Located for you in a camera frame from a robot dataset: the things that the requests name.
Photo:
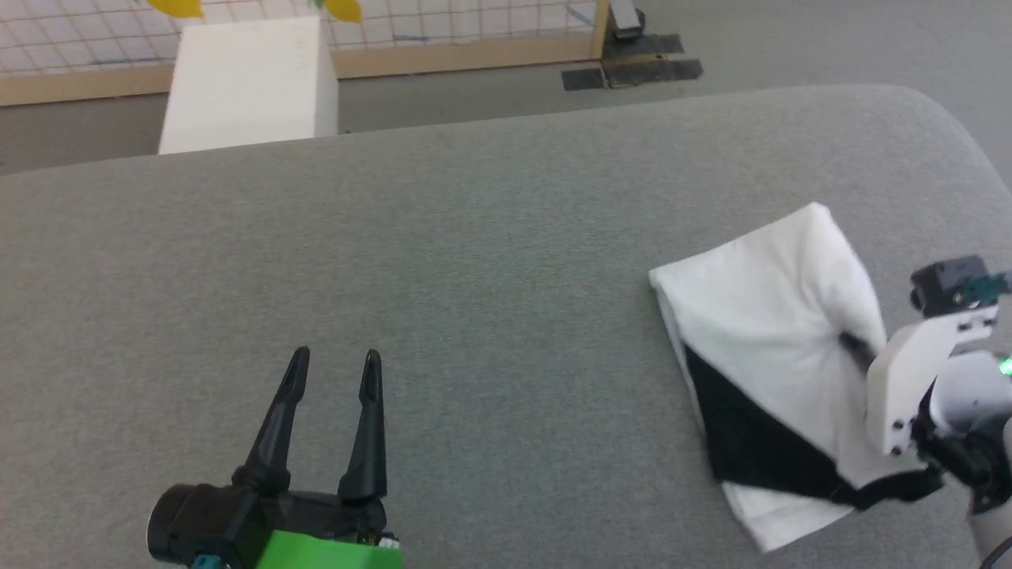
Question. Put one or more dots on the grey metal fence foot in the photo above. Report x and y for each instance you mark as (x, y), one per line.
(624, 17)

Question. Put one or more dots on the small black tape patch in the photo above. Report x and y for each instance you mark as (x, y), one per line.
(583, 78)

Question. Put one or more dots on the white and black garment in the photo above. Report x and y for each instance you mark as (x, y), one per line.
(767, 316)

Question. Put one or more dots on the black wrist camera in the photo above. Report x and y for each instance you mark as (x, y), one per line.
(945, 284)
(186, 521)

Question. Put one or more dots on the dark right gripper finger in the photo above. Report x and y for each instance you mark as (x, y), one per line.
(857, 349)

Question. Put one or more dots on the black tape strip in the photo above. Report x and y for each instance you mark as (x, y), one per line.
(652, 44)

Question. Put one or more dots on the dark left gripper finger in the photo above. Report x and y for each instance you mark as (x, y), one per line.
(277, 435)
(368, 442)

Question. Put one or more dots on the white rectangular box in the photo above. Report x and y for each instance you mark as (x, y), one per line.
(245, 87)

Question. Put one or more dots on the grey fabric sofa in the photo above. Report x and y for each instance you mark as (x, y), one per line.
(395, 253)

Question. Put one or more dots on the wooden-framed grid fence panel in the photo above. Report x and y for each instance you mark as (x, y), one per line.
(458, 55)

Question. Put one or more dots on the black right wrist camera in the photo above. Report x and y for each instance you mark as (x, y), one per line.
(945, 284)

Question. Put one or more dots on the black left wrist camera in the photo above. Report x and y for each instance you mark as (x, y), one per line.
(186, 521)

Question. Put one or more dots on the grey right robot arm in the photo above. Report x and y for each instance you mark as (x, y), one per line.
(972, 395)

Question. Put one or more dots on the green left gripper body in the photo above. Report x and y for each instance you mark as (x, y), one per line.
(316, 545)

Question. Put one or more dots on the yellow sticker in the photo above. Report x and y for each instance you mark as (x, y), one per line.
(175, 6)
(345, 9)

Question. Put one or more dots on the long black tape patch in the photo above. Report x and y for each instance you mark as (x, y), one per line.
(652, 71)

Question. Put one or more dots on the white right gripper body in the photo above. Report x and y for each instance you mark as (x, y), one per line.
(901, 387)

